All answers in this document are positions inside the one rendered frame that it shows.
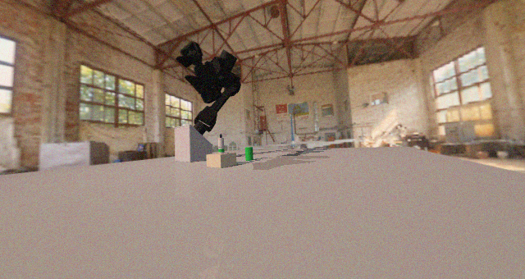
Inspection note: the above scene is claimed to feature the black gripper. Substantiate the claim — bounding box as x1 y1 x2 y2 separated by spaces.
176 41 221 103

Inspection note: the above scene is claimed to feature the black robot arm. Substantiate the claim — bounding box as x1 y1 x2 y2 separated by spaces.
193 49 241 135

